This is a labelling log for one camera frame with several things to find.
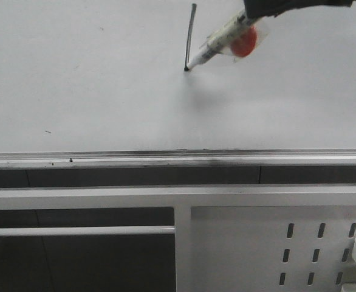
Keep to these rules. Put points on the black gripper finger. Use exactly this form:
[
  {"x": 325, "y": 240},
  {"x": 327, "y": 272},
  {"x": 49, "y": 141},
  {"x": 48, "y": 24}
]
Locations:
[{"x": 261, "y": 8}]

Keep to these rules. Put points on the red round magnet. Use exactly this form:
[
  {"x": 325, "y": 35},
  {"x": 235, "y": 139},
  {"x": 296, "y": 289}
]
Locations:
[{"x": 245, "y": 44}]

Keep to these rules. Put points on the white black whiteboard marker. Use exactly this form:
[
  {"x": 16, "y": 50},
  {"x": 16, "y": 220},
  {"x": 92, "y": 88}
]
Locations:
[{"x": 219, "y": 40}]

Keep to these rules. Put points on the white whiteboard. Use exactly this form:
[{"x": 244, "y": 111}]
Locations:
[{"x": 108, "y": 76}]

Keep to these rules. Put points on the aluminium whiteboard tray rail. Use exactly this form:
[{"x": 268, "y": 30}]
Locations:
[{"x": 175, "y": 158}]

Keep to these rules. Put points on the white metal frame with slots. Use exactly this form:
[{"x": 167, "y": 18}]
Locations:
[{"x": 216, "y": 238}]

